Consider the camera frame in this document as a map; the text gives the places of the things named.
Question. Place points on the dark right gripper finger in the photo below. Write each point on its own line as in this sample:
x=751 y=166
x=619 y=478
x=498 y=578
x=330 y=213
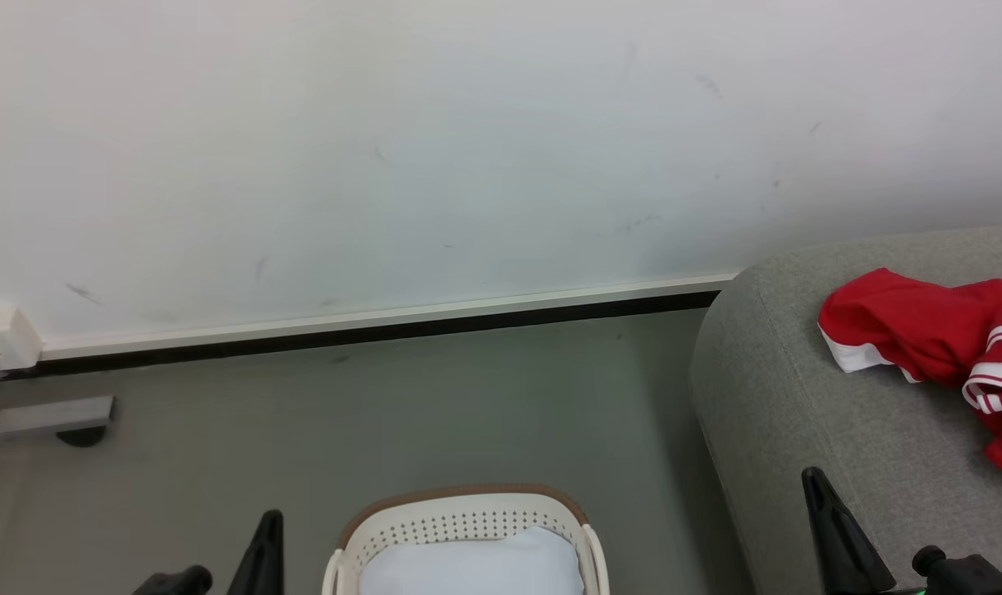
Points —
x=843 y=554

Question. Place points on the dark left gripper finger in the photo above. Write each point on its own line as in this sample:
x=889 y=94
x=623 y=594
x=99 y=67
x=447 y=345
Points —
x=261 y=562

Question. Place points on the red garment with white trim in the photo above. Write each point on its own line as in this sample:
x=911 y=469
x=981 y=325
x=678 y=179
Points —
x=922 y=330

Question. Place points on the white perforated laundry basket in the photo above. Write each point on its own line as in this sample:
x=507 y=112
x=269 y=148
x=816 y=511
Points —
x=467 y=512

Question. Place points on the grey fabric sofa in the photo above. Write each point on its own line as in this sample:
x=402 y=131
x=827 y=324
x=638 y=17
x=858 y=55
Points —
x=798 y=413

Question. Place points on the white cloth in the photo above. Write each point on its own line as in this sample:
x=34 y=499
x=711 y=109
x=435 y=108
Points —
x=476 y=566

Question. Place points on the black caster foot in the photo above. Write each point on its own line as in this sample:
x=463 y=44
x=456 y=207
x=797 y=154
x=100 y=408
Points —
x=82 y=436

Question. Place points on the white and black baseboard strip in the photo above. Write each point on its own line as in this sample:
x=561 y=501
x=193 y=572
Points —
x=385 y=321

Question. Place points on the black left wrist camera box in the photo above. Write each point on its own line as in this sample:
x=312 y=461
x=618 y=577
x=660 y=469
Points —
x=178 y=583

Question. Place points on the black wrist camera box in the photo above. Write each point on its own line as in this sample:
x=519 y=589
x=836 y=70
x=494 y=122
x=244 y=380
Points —
x=178 y=583
x=971 y=577

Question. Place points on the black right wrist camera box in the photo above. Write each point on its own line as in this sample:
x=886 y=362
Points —
x=971 y=577

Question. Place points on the grey metal frame bar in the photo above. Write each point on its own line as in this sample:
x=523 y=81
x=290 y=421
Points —
x=50 y=415

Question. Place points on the white wall socket box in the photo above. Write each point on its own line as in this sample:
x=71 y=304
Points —
x=1 y=340

